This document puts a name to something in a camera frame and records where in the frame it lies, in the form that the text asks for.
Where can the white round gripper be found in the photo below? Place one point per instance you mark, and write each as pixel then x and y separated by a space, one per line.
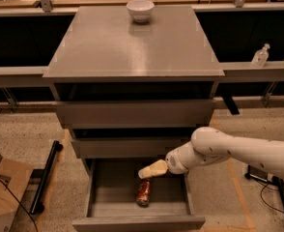
pixel 175 162

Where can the red coke can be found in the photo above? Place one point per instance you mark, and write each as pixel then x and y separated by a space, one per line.
pixel 143 194

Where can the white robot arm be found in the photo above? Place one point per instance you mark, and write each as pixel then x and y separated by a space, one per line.
pixel 209 146

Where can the grey open bottom drawer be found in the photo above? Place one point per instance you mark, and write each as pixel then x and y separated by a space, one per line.
pixel 111 200

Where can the grey middle drawer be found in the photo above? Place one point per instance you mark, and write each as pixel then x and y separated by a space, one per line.
pixel 112 148

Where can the grey drawer cabinet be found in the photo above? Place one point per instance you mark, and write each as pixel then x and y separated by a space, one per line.
pixel 106 40

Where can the grey top drawer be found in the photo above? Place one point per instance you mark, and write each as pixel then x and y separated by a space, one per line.
pixel 135 114

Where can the small black floor device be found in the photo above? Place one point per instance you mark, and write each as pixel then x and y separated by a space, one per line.
pixel 256 174

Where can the black floor stand right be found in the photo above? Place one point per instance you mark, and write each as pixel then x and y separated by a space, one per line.
pixel 280 185

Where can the black metal floor bar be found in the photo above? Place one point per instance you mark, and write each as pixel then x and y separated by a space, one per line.
pixel 37 206

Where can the clear sanitizer pump bottle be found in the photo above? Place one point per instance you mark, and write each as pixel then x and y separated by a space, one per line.
pixel 261 56

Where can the brown cardboard box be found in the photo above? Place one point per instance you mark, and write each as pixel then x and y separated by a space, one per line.
pixel 14 179

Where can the white ceramic bowl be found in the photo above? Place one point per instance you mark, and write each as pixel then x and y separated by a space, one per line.
pixel 140 10

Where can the grey metal shelf rail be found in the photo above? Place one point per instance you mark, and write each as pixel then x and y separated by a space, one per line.
pixel 234 72

